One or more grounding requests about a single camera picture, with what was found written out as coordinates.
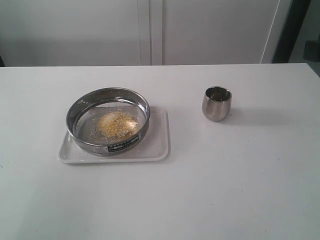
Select dark object behind table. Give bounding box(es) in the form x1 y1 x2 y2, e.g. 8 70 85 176
303 39 320 62

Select round stainless steel sieve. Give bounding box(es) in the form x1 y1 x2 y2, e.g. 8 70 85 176
66 87 151 156

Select white cabinet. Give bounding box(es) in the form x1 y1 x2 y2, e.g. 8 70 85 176
0 0 291 67

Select white plastic tray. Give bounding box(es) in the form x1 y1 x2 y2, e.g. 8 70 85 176
57 106 170 164

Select stainless steel cup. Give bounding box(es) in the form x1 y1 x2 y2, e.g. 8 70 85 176
202 86 232 122

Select yellow and white grains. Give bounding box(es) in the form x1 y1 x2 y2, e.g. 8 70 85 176
96 111 138 138

